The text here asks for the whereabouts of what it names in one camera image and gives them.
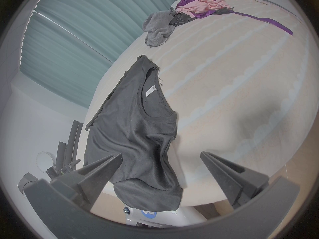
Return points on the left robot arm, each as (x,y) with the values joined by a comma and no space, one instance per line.
(25,183)

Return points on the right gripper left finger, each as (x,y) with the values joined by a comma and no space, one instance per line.
(99,183)

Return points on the grey garment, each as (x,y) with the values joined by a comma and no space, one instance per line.
(159,28)

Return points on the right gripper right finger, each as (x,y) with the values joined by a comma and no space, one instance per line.
(224,183)

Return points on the black dressing table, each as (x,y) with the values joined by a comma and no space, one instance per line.
(60,155)

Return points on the bed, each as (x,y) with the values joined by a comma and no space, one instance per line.
(224,83)

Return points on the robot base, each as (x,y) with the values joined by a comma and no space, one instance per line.
(139,216)

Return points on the black T-shirt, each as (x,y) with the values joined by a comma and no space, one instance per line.
(134,133)

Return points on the round mirror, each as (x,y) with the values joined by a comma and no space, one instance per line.
(44,162)

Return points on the pile of clothes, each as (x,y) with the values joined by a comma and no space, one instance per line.
(196,6)

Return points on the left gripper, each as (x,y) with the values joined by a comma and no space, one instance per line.
(59,173)

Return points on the blue-green curtain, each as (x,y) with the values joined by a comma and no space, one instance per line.
(104,16)
(62,63)

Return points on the black chest of drawers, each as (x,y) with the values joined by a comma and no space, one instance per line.
(74,138)

